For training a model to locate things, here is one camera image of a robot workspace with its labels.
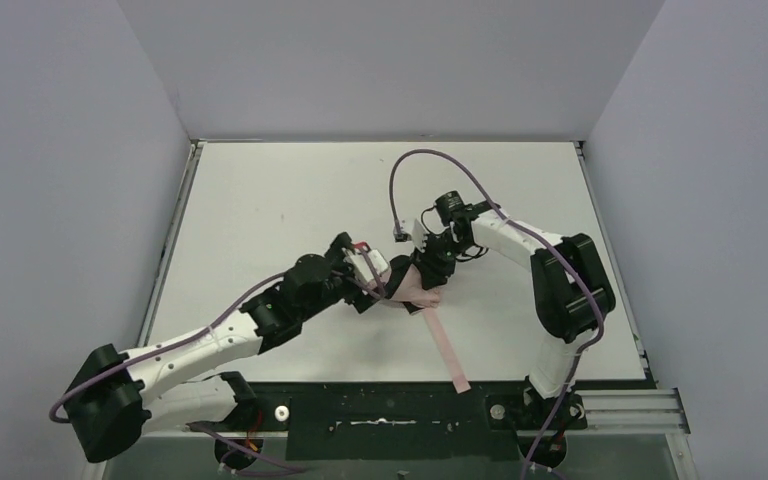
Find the pink and black umbrella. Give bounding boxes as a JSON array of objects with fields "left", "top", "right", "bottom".
[{"left": 384, "top": 257, "right": 471, "bottom": 394}]

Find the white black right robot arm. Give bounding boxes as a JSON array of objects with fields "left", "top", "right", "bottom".
[{"left": 410, "top": 191, "right": 616, "bottom": 399}]

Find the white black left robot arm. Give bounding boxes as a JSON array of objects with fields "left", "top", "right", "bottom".
[{"left": 58, "top": 233, "right": 410, "bottom": 463}]

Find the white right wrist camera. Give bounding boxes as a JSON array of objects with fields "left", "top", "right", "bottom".
[{"left": 393, "top": 218, "right": 429, "bottom": 250}]

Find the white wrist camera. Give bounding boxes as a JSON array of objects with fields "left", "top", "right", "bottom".
[
  {"left": 393, "top": 218, "right": 429, "bottom": 250},
  {"left": 345, "top": 245, "right": 391, "bottom": 288}
]

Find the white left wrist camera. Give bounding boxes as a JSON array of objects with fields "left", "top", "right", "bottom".
[{"left": 345, "top": 245, "right": 391, "bottom": 288}]

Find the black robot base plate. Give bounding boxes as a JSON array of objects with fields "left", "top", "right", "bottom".
[{"left": 202, "top": 378, "right": 587, "bottom": 467}]

